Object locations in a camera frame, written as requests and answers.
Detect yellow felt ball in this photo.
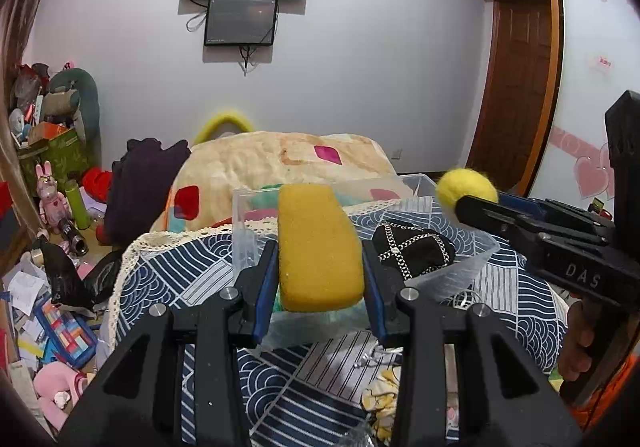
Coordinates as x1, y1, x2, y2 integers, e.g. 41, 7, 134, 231
436, 168, 499, 208

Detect green bottle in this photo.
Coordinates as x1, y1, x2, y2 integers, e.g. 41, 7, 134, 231
64, 179, 91, 230

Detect white wardrobe sliding door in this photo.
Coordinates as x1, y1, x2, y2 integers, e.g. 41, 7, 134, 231
530, 0, 639, 212

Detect black pouch with chain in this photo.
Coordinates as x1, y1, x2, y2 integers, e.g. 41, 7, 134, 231
372, 220, 456, 281

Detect yellow white patterned socks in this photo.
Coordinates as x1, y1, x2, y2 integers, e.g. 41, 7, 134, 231
360, 366, 401, 446

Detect yellow curved plush hoop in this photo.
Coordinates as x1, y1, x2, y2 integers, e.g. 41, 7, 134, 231
192, 110, 255, 146

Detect blue white patterned tablecloth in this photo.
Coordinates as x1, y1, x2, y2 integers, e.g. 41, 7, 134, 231
101, 196, 568, 446

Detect black plastic bag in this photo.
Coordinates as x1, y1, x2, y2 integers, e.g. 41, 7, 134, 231
40, 241, 125, 311

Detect dark purple garment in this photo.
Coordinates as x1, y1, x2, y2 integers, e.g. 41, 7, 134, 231
103, 138, 191, 248

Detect yellow sponge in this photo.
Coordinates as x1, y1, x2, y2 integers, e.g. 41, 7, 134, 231
278, 184, 364, 311

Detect clear bag with grey cloth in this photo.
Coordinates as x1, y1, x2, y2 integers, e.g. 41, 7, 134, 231
335, 423, 376, 447

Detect pink plush toy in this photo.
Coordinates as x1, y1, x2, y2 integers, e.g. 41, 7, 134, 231
34, 361, 90, 432

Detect green cardboard box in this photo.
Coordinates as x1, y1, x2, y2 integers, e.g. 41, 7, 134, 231
17, 129, 93, 196

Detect green knitted cloth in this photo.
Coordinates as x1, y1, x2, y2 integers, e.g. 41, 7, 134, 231
270, 289, 369, 328

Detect red cloth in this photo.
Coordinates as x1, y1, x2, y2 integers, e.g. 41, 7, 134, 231
81, 167, 113, 204

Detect grey-green plush pillow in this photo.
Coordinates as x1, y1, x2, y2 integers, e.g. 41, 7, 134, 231
42, 68, 100, 144

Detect clear plastic storage box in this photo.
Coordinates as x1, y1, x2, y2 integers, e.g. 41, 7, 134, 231
232, 174, 498, 349

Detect brown wooden door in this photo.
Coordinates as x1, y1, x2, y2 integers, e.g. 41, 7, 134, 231
466, 0, 558, 194

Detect pink rabbit toy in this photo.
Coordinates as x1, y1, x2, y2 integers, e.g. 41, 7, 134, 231
35, 161, 72, 233

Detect person's right hand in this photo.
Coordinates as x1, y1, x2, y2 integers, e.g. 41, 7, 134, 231
558, 301, 593, 381

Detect black camera lens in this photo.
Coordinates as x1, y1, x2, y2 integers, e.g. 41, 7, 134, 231
58, 218, 89, 256

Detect colourful blue-framed box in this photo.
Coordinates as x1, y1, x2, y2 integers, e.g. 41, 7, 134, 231
34, 300, 98, 370

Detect beige blanket with colourful patches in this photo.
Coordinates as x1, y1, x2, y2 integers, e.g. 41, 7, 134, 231
151, 132, 396, 233

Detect small black wall monitor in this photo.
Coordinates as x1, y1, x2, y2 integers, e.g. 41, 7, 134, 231
204, 0, 278, 47

